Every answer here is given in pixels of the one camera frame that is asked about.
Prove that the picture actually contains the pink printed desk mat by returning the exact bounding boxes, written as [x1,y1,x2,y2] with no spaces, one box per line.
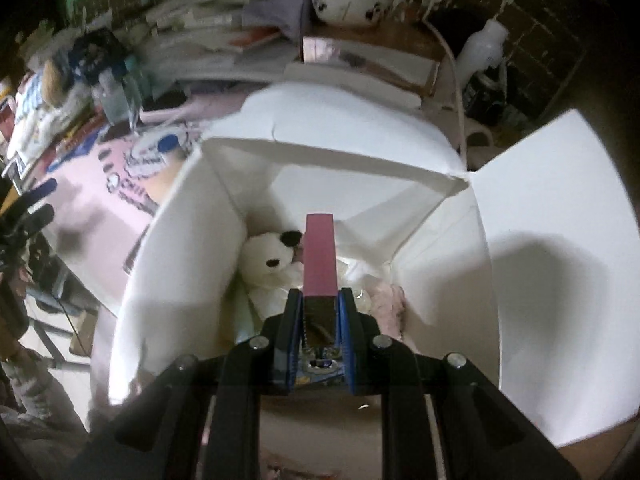
[47,95,251,291]

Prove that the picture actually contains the pink fluffy item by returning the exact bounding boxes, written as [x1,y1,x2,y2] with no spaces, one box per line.
[367,282,408,341]

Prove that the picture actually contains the small white jar blue lid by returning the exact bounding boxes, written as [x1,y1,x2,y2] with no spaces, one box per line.
[150,132,183,158]

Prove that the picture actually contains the white fluffy lettered pouch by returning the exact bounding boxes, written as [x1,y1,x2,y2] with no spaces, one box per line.
[7,95,96,161]

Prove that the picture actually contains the small white bottle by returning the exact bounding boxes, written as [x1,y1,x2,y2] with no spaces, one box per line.
[456,20,510,86]

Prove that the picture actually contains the white cardboard box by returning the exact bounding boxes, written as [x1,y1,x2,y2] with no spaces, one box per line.
[107,80,640,448]

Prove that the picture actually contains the pink rectangular cosmetic box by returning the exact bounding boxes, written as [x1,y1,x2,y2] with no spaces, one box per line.
[299,213,343,361]

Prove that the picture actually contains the stack of books and magazines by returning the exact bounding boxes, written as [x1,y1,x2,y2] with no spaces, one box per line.
[145,0,301,81]

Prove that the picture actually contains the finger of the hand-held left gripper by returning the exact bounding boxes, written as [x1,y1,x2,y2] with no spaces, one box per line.
[10,204,55,241]
[10,178,56,213]

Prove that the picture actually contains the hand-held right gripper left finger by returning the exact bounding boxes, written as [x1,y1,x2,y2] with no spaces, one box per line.
[75,287,306,480]

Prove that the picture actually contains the blue snack bag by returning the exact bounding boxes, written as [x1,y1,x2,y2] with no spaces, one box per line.
[67,30,126,78]

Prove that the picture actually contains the clear flip-cap bottle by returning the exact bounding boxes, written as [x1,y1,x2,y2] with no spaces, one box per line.
[90,70,126,123]

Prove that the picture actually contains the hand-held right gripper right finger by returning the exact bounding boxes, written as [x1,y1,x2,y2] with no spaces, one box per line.
[336,287,581,480]

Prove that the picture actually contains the panda plush toy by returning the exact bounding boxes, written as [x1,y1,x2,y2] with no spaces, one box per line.
[239,230,307,321]

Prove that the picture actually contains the purple cloth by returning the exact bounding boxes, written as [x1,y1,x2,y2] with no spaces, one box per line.
[242,0,313,43]

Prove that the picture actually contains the peach makeup sponge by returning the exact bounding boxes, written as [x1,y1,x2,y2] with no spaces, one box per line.
[150,162,181,201]

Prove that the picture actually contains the brown cardboard box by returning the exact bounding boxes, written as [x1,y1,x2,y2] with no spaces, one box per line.
[300,25,453,98]

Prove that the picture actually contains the panda print bowl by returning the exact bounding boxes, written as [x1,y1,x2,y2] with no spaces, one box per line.
[310,0,396,28]

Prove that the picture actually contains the dark jar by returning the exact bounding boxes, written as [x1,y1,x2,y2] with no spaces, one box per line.
[462,72,506,121]

